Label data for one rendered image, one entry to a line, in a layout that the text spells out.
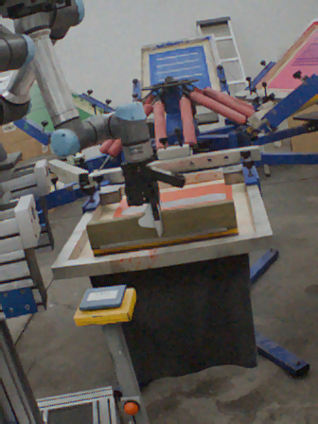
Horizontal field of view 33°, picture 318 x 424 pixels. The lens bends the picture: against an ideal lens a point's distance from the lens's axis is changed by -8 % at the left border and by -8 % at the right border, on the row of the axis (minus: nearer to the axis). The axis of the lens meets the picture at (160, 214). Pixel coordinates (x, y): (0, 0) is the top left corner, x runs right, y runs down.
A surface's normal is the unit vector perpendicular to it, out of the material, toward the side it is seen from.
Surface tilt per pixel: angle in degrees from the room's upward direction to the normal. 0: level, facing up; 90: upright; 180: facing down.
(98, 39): 90
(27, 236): 90
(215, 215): 88
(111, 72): 90
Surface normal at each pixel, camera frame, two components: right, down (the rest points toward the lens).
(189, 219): -0.09, 0.28
